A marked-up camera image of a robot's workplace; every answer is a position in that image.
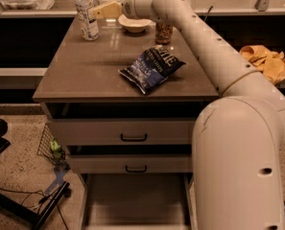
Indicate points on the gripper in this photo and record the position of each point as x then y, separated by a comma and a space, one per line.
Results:
128, 3

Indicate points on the clear plastic water bottle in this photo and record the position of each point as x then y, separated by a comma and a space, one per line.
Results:
87, 19

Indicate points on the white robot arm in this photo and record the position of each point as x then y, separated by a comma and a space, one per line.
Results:
237, 138

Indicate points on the grey drawer cabinet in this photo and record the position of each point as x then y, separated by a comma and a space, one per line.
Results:
83, 82

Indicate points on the open bottom drawer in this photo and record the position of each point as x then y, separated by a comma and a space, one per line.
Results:
137, 201

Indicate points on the white ceramic bowl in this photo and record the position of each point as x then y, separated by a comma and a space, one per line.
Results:
134, 25

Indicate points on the brown soda can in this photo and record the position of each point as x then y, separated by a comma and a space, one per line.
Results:
163, 33

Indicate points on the blue chip bag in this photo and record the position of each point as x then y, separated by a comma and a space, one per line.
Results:
153, 67

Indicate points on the green object in basket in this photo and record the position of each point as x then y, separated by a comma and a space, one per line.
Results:
56, 149

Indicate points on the blue tape on floor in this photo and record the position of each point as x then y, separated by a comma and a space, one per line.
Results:
60, 173

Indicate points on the yellow crumpled cloth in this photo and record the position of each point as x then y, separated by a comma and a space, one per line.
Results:
270, 63

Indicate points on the black stand leg left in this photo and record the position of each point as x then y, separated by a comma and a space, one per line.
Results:
36, 215

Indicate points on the top drawer with black handle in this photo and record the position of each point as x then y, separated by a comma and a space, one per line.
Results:
114, 132

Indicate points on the drawer with black handle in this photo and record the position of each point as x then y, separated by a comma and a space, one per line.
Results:
140, 163
114, 132

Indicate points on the black wire basket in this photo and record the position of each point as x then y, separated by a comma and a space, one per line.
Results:
49, 148

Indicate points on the middle drawer with black handle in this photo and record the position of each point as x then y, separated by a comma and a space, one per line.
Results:
140, 163

